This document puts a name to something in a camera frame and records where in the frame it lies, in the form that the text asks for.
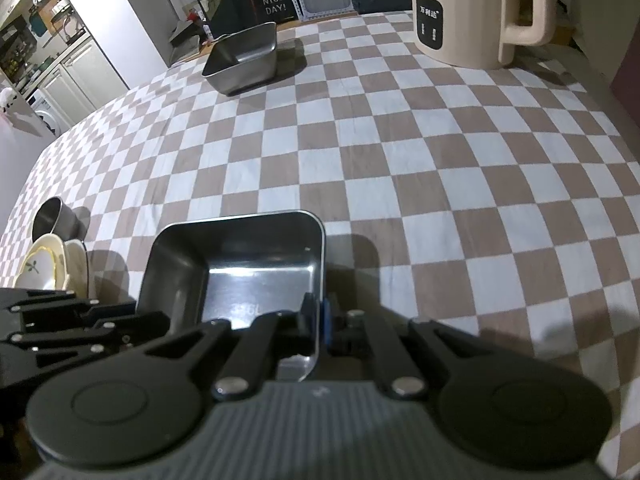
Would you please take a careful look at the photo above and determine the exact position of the small steel cup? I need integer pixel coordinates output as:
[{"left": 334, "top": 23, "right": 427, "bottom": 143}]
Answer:
[{"left": 32, "top": 197, "right": 82, "bottom": 242}]

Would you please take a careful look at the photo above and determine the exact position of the white washing machine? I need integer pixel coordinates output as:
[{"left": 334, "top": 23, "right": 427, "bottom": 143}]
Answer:
[{"left": 30, "top": 90, "right": 66, "bottom": 137}]

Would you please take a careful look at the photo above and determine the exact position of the dark grey box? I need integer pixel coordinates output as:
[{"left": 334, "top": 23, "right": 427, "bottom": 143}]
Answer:
[{"left": 168, "top": 22, "right": 204, "bottom": 49}]

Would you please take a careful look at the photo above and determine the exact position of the cream electric kettle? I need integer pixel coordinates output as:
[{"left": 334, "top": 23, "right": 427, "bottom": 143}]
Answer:
[{"left": 408, "top": 0, "right": 557, "bottom": 70}]

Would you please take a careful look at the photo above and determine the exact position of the cartoon creature poster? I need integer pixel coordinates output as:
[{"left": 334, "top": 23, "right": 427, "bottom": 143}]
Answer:
[{"left": 192, "top": 0, "right": 242, "bottom": 27}]

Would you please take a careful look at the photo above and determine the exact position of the brown white checkered tablecloth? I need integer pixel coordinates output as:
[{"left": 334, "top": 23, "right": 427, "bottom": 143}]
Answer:
[{"left": 0, "top": 10, "right": 640, "bottom": 480}]

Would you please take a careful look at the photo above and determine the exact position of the deep square steel tray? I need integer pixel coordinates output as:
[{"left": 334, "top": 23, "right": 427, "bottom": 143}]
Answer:
[{"left": 201, "top": 21, "right": 279, "bottom": 96}]

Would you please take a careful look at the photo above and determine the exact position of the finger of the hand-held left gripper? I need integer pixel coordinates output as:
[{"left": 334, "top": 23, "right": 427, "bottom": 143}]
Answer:
[
  {"left": 0, "top": 310, "right": 172, "bottom": 377},
  {"left": 0, "top": 287, "right": 109, "bottom": 334}
]

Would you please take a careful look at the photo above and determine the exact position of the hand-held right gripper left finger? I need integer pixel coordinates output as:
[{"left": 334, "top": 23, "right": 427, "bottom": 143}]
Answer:
[{"left": 142, "top": 294, "right": 319, "bottom": 401}]

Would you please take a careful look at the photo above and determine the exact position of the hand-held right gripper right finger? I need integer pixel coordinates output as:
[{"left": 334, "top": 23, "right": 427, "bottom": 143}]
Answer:
[{"left": 322, "top": 298, "right": 484, "bottom": 399}]

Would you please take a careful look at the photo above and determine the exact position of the white kitchen cabinet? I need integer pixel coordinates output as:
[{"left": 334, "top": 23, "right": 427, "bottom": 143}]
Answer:
[{"left": 37, "top": 35, "right": 132, "bottom": 127}]

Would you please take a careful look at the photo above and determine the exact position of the floral white bowl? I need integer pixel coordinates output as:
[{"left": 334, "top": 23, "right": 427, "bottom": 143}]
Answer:
[{"left": 12, "top": 233, "right": 69, "bottom": 292}]

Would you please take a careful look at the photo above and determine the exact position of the shallow square steel tray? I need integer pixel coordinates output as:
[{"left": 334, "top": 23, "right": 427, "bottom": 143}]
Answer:
[{"left": 135, "top": 210, "right": 327, "bottom": 384}]

